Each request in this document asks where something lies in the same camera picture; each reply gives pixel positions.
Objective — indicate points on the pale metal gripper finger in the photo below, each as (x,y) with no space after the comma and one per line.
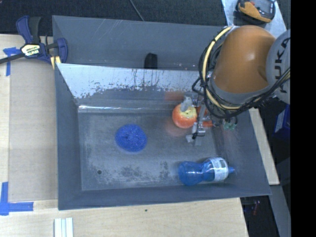
(186,104)
(199,133)

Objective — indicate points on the red and yellow apple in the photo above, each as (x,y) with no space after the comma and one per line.
(184,118)

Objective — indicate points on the blue plastic bottle white label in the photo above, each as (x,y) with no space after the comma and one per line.
(195,173)

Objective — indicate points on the grey metal bin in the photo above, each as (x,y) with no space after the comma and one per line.
(158,157)

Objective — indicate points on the blue round scrubber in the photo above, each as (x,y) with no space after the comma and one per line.
(130,137)

